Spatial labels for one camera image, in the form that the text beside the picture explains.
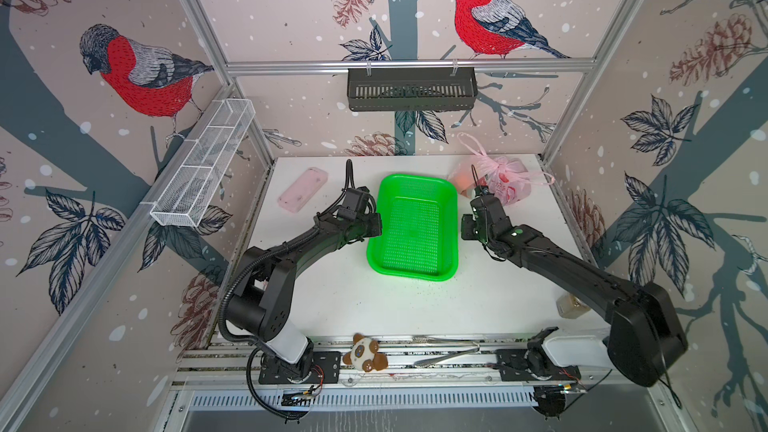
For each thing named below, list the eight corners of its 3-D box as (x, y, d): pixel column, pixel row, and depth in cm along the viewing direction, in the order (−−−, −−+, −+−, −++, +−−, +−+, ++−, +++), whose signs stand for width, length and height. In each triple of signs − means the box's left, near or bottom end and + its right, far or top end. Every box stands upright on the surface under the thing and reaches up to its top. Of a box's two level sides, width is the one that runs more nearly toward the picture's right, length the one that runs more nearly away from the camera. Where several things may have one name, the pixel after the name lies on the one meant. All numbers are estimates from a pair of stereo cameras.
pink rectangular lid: (277, 205, 111) (273, 198, 108) (309, 170, 123) (307, 163, 119) (299, 215, 108) (296, 209, 105) (330, 179, 119) (328, 172, 116)
